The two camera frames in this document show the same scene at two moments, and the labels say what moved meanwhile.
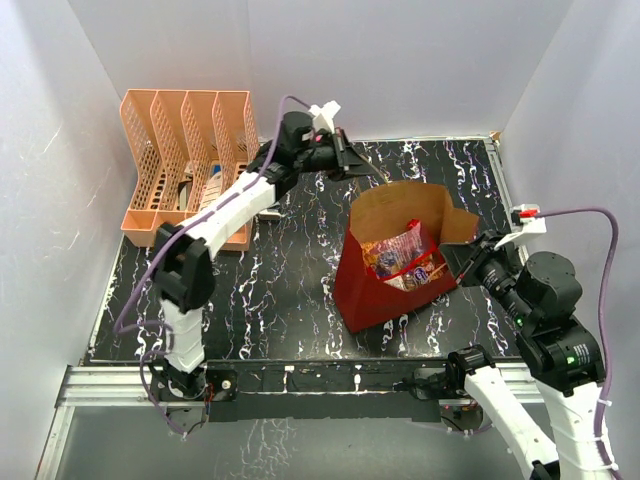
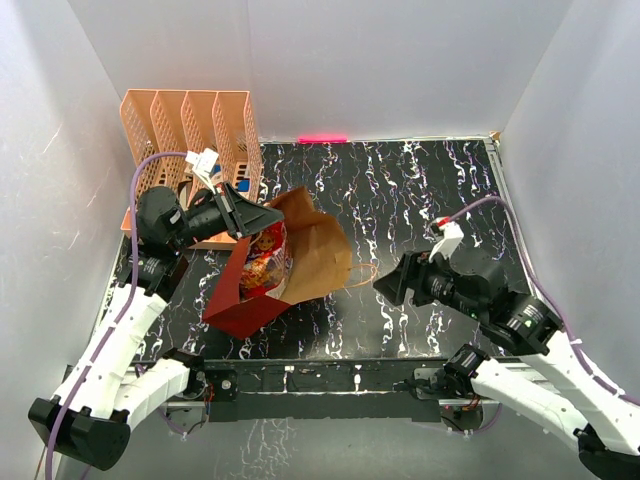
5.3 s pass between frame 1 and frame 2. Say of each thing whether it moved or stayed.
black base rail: stayed
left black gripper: moved
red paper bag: moved
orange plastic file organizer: stayed
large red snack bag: moved
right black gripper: moved
